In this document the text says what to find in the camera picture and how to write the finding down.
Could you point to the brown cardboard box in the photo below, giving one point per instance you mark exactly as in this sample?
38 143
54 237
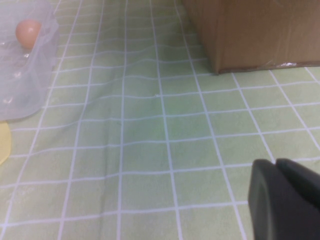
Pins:
250 32

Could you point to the clear plastic egg box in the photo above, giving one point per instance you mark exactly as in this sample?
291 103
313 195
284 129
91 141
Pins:
22 82

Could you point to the green checkered tablecloth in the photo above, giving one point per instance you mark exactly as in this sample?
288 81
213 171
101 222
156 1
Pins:
160 150

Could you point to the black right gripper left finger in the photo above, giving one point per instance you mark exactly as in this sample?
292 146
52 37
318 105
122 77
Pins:
267 200

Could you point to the orange egg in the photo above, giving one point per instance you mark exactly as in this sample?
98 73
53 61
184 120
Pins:
27 32

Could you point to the yellow plastic knife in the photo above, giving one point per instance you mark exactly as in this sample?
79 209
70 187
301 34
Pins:
3 142

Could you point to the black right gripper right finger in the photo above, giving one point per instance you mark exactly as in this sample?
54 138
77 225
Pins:
305 200

